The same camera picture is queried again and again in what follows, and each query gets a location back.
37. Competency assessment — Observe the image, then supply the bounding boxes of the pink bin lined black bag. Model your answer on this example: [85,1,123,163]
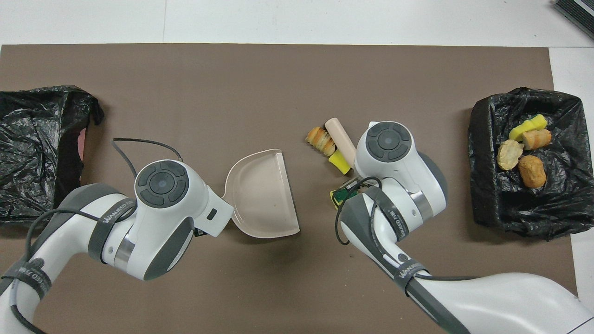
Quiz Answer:
[0,85,105,228]

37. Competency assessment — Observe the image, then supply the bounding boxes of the small striped croissant piece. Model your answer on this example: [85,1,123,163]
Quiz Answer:
[522,129,553,150]

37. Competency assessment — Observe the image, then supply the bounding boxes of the brown fried bread nugget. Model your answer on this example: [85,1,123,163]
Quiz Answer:
[518,155,547,189]

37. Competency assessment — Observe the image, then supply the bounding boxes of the pale torn bread piece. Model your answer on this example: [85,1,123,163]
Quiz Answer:
[497,139,524,171]

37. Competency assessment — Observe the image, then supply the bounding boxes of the beige hand brush black bristles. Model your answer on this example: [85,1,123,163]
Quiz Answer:
[324,118,358,170]

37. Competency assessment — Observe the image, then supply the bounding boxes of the beige plastic dustpan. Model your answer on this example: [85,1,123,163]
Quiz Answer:
[222,148,300,239]

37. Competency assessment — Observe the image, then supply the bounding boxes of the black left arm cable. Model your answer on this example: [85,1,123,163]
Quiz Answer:
[0,138,184,334]

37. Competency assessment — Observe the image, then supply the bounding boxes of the large striped croissant piece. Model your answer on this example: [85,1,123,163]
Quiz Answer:
[305,126,336,157]

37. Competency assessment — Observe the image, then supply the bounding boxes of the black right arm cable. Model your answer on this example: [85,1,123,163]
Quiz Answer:
[335,176,478,283]

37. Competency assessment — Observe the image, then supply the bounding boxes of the yellow sponge piece green top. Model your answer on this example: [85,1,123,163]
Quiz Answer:
[329,182,360,210]

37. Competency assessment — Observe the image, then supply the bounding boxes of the dark ribbed panel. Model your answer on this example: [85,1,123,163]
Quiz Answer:
[553,0,594,40]

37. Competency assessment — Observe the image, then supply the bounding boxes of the wide yellow sponge piece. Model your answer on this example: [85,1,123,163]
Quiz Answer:
[509,115,548,141]

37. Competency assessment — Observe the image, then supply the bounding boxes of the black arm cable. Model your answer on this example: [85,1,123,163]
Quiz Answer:
[0,138,184,334]
[335,176,478,283]

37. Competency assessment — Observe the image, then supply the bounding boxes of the small curved yellow sponge piece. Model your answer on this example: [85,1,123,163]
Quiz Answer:
[328,151,352,175]

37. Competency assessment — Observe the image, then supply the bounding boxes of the brown paper table mat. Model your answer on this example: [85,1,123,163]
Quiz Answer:
[0,43,583,334]

